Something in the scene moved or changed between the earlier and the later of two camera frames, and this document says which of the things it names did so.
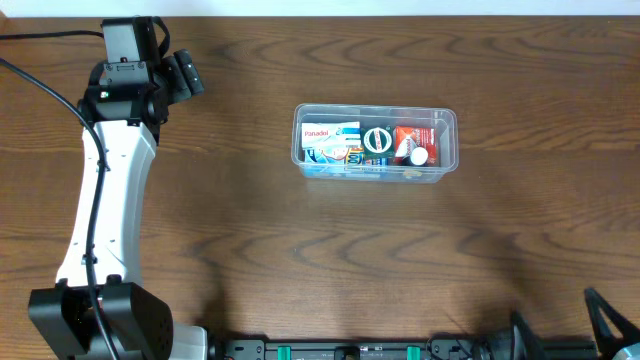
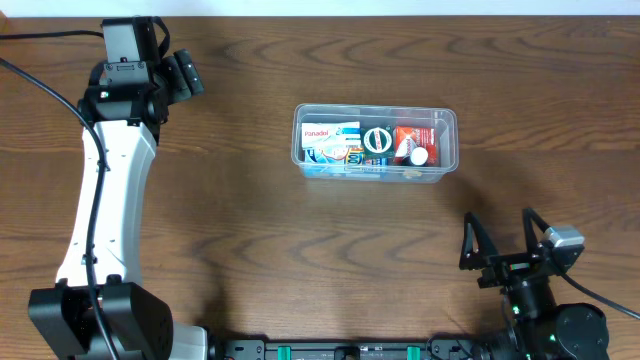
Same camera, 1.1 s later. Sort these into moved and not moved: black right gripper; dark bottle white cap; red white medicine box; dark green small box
Moved: black right gripper
Not moved: red white medicine box; dark bottle white cap; dark green small box
